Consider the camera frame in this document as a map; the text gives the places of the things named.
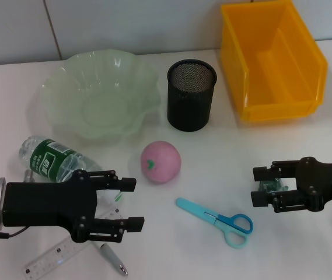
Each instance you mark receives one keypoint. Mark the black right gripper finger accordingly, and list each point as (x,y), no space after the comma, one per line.
(262,174)
(260,199)

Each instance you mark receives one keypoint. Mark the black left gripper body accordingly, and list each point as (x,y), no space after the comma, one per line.
(46,204)

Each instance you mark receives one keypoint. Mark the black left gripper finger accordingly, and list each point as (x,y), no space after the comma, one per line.
(135,224)
(127,185)

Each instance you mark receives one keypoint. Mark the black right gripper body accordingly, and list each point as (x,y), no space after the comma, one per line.
(329,181)

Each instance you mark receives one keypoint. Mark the green plastic wrapper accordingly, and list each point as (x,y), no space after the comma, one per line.
(273,186)

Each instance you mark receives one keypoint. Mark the pink peach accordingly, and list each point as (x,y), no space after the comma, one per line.
(161,161)

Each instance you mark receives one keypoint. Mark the clear green-label water bottle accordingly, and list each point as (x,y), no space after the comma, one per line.
(46,160)

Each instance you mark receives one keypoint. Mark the white grey ballpoint pen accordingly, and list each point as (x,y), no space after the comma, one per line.
(111,258)

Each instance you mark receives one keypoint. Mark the blue and teal scissors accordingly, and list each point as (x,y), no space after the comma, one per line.
(224,223)

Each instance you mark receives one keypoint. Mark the clear plastic ruler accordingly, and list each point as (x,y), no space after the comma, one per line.
(55,256)

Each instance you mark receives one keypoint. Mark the green glass fruit plate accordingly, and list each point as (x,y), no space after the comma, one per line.
(101,96)

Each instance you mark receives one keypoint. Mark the black mesh pen holder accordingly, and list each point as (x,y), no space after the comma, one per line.
(190,99)

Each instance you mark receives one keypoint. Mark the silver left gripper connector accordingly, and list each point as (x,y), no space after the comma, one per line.
(29,175)

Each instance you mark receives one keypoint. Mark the yellow plastic bin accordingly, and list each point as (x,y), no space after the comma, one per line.
(276,67)

